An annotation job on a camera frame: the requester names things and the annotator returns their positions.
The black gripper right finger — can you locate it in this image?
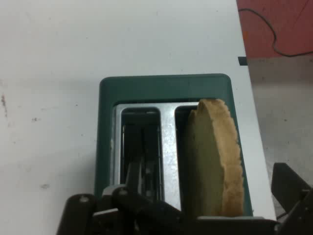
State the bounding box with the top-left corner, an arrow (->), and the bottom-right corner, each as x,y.
270,162 -> 313,235

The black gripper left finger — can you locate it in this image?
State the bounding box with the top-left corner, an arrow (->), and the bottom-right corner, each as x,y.
56,161 -> 196,235

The slice of toast bread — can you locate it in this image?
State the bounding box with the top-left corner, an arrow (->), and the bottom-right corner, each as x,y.
185,98 -> 245,217

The green two-slot toaster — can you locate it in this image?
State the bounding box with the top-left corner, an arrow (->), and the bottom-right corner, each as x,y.
94,73 -> 254,218

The red floor mat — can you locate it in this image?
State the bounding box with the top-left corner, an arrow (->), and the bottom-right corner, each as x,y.
236,0 -> 313,59

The black cable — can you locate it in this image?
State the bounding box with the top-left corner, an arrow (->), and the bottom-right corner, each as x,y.
238,8 -> 313,57

